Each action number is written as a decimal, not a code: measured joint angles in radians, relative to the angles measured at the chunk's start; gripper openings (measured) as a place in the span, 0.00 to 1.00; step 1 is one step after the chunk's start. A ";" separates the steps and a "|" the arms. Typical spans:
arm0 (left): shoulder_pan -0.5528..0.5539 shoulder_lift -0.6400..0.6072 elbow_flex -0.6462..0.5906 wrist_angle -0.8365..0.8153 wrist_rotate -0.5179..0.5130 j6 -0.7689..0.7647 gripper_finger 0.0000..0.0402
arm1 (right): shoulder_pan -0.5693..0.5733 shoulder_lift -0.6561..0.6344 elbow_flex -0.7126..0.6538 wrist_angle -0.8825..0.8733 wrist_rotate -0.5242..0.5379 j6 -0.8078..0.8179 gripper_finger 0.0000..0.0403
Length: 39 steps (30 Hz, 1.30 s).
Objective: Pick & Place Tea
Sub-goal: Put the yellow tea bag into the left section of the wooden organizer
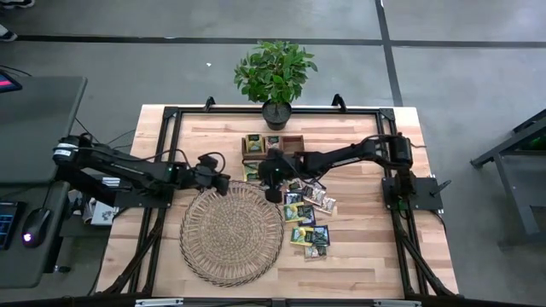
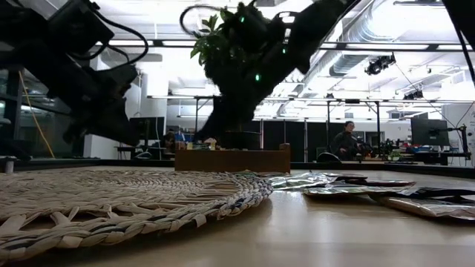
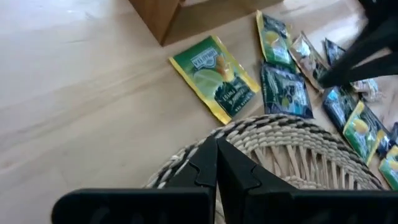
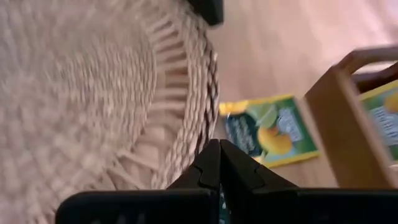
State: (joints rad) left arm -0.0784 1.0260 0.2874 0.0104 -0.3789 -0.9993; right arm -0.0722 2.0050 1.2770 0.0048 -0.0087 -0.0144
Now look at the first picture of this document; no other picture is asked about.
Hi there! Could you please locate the round woven straw placemat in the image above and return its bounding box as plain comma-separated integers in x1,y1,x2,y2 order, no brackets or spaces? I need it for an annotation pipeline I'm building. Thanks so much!
178,179,286,287

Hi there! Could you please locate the tablet with pink screen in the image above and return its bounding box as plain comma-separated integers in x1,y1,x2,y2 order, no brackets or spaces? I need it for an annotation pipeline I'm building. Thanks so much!
0,70,24,94

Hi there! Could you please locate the dark grey desk top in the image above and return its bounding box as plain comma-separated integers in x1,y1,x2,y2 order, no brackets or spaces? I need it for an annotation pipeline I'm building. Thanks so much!
0,181,72,289
0,75,89,184

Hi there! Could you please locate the black computer mouse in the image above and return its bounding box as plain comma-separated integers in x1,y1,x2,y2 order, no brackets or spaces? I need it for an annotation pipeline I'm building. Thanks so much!
20,207,53,249

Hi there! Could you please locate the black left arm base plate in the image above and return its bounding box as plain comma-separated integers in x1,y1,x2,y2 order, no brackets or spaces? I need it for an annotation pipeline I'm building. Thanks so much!
113,187,177,210

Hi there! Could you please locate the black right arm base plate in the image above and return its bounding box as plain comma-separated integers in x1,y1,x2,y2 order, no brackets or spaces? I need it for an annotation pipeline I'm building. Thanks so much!
382,177,452,212

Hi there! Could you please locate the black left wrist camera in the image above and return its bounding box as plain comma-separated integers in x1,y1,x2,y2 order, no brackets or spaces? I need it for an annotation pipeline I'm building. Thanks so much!
196,153,224,171

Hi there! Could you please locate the green potted plant black pot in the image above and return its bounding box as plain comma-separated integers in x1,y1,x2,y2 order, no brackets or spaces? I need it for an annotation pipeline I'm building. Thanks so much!
233,40,319,131

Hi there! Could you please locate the white printed box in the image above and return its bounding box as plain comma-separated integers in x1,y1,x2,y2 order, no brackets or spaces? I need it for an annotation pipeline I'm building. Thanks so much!
80,189,121,227

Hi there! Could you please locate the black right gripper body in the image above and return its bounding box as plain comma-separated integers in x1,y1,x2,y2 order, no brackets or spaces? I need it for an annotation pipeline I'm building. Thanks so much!
258,158,296,191

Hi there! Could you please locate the silver metal bracket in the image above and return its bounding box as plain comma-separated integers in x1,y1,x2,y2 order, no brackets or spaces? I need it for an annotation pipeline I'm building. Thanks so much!
135,298,184,307
373,299,422,307

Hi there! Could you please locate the black desk beam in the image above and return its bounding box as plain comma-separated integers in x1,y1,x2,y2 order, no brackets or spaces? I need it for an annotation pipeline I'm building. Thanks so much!
57,168,125,208

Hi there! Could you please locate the dark grey metal cart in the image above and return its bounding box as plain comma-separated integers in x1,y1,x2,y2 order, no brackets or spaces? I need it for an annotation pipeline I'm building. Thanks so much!
470,108,546,251

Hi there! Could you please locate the black backlit keyboard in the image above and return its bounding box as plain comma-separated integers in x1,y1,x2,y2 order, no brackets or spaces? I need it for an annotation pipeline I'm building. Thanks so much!
0,200,26,252

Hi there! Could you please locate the black floor cable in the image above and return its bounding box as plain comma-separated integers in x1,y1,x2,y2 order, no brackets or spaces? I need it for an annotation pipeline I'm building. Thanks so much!
74,117,137,148

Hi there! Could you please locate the brown wooden three-compartment box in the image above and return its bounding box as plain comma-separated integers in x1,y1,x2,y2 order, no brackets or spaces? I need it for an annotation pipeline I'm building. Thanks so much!
241,134,305,162

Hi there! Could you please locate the black aluminium table frame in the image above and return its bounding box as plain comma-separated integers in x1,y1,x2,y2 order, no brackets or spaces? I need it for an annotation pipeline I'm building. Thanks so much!
96,94,461,307

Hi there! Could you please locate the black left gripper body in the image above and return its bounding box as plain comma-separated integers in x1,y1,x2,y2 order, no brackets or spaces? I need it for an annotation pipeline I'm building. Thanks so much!
194,164,225,191

